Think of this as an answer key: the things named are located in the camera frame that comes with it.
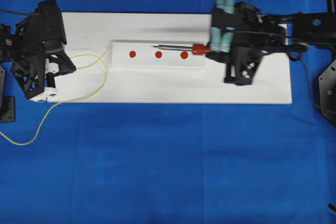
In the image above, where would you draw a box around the left arm black white gripper body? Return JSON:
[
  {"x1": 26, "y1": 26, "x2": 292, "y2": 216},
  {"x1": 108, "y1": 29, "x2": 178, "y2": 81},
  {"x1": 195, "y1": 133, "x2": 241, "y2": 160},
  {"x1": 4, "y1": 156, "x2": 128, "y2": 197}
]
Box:
[{"x1": 10, "y1": 0, "x2": 67, "y2": 100}]

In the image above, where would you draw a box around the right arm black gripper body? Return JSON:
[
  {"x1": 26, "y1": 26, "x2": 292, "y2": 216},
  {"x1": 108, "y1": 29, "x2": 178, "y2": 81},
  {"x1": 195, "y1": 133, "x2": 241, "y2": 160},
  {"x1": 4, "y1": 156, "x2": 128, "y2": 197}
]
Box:
[{"x1": 211, "y1": 1, "x2": 293, "y2": 63}]

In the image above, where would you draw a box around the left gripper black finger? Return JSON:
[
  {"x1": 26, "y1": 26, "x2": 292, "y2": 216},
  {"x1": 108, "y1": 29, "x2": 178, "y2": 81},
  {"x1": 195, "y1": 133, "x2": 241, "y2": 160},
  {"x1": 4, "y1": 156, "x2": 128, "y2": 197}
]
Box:
[
  {"x1": 45, "y1": 73, "x2": 56, "y2": 89},
  {"x1": 48, "y1": 51, "x2": 76, "y2": 77}
]

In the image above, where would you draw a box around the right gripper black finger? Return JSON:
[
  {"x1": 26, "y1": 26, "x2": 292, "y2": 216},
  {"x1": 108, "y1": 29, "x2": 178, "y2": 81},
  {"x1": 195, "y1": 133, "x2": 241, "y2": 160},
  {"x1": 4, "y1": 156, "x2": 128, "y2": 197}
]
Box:
[
  {"x1": 224, "y1": 46, "x2": 266, "y2": 86},
  {"x1": 206, "y1": 0, "x2": 235, "y2": 60}
]

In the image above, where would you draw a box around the yellow solder wire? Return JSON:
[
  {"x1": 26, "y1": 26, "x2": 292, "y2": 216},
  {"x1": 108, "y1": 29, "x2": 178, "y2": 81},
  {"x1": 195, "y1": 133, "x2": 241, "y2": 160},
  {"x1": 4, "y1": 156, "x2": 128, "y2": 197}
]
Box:
[{"x1": 0, "y1": 48, "x2": 111, "y2": 146}]

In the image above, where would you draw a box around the red handled soldering iron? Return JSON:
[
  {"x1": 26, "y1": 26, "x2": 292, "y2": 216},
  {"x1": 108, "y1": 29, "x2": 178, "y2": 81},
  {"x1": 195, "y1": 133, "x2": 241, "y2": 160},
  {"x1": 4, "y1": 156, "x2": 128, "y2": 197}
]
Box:
[{"x1": 152, "y1": 44, "x2": 211, "y2": 56}]

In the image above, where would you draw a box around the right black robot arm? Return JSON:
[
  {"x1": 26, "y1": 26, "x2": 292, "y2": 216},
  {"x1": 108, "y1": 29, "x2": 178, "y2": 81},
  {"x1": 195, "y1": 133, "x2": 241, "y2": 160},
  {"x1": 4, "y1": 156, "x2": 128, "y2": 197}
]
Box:
[{"x1": 205, "y1": 0, "x2": 335, "y2": 86}]

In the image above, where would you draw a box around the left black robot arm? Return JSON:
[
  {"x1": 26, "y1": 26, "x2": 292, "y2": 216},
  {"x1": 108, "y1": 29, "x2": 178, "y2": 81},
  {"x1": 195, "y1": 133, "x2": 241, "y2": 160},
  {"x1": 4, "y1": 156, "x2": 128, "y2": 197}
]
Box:
[{"x1": 1, "y1": 0, "x2": 76, "y2": 102}]

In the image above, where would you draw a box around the large white foam board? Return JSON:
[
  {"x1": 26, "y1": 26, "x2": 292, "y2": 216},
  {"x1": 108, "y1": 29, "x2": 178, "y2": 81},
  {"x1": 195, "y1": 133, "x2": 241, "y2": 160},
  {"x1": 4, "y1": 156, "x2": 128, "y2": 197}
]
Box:
[{"x1": 50, "y1": 12, "x2": 292, "y2": 104}]

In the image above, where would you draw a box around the small raised white block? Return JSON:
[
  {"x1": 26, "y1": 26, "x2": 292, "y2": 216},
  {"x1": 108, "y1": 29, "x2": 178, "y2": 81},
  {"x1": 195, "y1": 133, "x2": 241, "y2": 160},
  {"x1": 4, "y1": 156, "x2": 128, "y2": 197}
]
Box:
[{"x1": 111, "y1": 40, "x2": 206, "y2": 69}]

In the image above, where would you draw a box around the blue table cloth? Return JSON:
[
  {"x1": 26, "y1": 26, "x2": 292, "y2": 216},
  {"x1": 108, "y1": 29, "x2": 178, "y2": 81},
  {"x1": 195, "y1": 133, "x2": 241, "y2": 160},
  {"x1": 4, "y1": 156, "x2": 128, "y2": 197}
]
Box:
[{"x1": 1, "y1": 0, "x2": 335, "y2": 223}]

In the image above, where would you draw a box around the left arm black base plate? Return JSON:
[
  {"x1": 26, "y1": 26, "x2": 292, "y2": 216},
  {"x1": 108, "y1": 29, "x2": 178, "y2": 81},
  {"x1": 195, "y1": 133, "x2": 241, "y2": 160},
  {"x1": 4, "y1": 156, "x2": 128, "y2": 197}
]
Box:
[{"x1": 0, "y1": 96, "x2": 16, "y2": 123}]

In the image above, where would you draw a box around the black soldering iron cord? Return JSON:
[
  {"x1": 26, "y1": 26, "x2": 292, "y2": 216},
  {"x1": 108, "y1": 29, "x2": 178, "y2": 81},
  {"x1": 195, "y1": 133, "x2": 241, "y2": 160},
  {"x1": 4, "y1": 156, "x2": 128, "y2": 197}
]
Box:
[{"x1": 230, "y1": 30, "x2": 336, "y2": 116}]

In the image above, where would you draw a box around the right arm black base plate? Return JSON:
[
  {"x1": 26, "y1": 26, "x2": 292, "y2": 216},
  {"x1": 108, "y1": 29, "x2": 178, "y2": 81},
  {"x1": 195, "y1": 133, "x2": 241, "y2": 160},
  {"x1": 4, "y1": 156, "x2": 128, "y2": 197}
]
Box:
[{"x1": 318, "y1": 60, "x2": 335, "y2": 126}]

